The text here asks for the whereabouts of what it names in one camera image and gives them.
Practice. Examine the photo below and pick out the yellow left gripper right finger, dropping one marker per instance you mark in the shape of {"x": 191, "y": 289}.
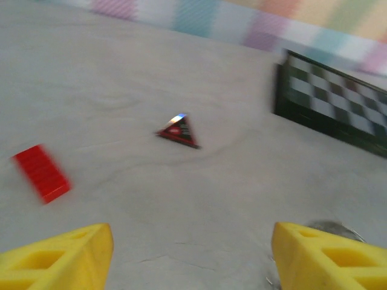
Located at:
{"x": 317, "y": 262}

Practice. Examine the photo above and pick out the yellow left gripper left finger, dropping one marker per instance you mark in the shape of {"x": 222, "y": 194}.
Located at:
{"x": 54, "y": 266}

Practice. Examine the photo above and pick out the steel keyring plate with rings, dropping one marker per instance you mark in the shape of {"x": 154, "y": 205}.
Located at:
{"x": 326, "y": 225}

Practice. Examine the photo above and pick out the flat red block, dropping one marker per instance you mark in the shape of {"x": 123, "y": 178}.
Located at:
{"x": 42, "y": 173}

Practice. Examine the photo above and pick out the black folding chessboard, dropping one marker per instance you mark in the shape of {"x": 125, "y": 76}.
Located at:
{"x": 332, "y": 99}

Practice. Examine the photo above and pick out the red black triangle piece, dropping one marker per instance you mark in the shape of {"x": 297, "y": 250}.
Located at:
{"x": 180, "y": 133}

